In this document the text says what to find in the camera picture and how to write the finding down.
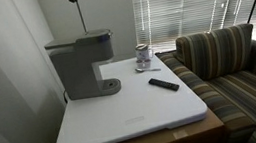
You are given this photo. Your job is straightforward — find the coffee pod capsule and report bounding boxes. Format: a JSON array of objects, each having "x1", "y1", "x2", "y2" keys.
[
  {"x1": 135, "y1": 58, "x2": 146, "y2": 70},
  {"x1": 142, "y1": 57, "x2": 154, "y2": 69}
]

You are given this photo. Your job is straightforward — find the black coffee maker cable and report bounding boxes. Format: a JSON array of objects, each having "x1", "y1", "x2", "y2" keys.
[{"x1": 61, "y1": 88, "x2": 71, "y2": 105}]

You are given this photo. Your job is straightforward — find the black remote control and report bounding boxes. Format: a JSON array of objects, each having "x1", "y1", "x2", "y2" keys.
[{"x1": 147, "y1": 74, "x2": 181, "y2": 96}]

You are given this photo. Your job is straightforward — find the grey pod coffee maker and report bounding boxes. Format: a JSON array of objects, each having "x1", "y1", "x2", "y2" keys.
[{"x1": 42, "y1": 27, "x2": 124, "y2": 104}]

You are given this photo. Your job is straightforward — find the white plastic board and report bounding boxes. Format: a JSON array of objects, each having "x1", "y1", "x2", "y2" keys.
[{"x1": 43, "y1": 47, "x2": 213, "y2": 143}]

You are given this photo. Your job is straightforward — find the thin metal pole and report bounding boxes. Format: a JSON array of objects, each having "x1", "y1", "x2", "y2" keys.
[{"x1": 75, "y1": 0, "x2": 88, "y2": 34}]

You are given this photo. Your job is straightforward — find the striped sofa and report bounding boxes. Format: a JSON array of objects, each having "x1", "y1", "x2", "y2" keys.
[{"x1": 152, "y1": 22, "x2": 256, "y2": 143}]

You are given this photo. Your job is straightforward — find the metal spoon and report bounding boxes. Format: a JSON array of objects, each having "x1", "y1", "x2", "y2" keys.
[{"x1": 134, "y1": 64, "x2": 162, "y2": 76}]

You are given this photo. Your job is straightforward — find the striped cushion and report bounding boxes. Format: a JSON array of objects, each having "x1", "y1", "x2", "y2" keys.
[{"x1": 173, "y1": 23, "x2": 256, "y2": 85}]

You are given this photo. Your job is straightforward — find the white window blinds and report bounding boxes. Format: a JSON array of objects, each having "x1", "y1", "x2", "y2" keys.
[{"x1": 131, "y1": 0, "x2": 256, "y2": 64}]

